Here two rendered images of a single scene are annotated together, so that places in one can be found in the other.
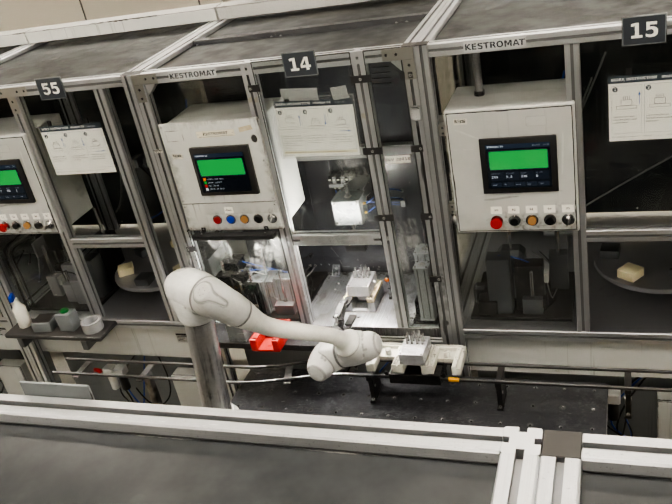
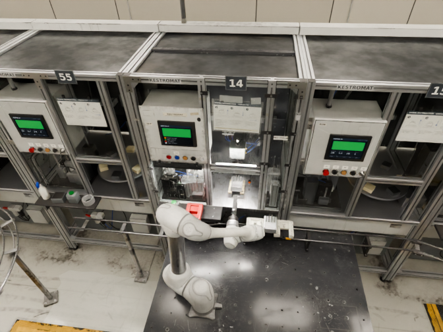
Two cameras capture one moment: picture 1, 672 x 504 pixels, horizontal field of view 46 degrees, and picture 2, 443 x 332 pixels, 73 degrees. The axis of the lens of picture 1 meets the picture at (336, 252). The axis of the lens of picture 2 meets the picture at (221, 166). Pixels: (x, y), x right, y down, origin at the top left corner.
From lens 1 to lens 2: 1.28 m
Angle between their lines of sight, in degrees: 18
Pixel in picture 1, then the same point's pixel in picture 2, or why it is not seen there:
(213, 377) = (180, 257)
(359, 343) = (255, 234)
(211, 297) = (194, 233)
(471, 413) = (293, 252)
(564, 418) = (337, 255)
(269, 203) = (201, 151)
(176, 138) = (149, 114)
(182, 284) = (171, 219)
